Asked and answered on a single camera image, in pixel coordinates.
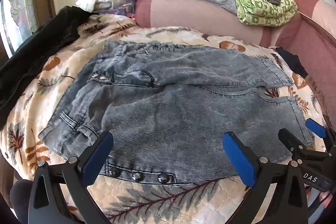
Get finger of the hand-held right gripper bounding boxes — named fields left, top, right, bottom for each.
left=278, top=128, right=311, bottom=159
left=306, top=118, right=336, bottom=151

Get colourful printed cloth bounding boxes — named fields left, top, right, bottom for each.
left=113, top=3, right=136, bottom=18

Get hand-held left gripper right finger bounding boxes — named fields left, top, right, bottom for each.
left=223, top=132, right=308, bottom=224

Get black garment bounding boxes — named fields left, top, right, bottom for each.
left=0, top=6, right=88, bottom=109

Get window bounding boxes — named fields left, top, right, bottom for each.
left=1, top=0, right=34, bottom=56

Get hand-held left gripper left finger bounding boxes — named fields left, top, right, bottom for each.
left=28, top=132, right=114, bottom=224

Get leaf print cream blanket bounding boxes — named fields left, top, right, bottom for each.
left=0, top=14, right=332, bottom=224

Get grey washed denim pants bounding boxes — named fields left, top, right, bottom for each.
left=38, top=40, right=315, bottom=185

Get small black cloth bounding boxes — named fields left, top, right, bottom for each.
left=276, top=47, right=308, bottom=78

